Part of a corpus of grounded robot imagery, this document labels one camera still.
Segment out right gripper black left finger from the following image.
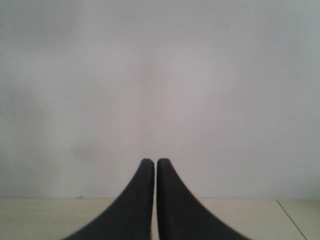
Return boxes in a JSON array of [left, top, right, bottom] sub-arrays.
[[66, 158, 155, 240]]

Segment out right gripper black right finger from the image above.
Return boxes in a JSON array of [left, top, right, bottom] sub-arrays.
[[156, 158, 248, 240]]

